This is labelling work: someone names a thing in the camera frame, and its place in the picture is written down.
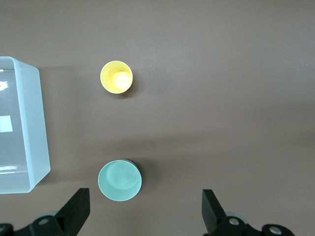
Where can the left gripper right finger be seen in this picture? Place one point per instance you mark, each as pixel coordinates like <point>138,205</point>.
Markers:
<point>211,211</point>

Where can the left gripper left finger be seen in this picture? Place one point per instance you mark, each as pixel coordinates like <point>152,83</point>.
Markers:
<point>73,211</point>

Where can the mint green bowl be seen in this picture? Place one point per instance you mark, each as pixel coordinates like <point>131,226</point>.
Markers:
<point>119,179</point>

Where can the yellow plastic cup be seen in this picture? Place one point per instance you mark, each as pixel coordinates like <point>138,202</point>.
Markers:
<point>115,77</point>

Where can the translucent plastic bin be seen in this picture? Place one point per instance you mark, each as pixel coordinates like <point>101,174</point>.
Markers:
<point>34,123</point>

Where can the white label sticker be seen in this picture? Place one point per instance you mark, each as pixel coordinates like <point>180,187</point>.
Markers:
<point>6,123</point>

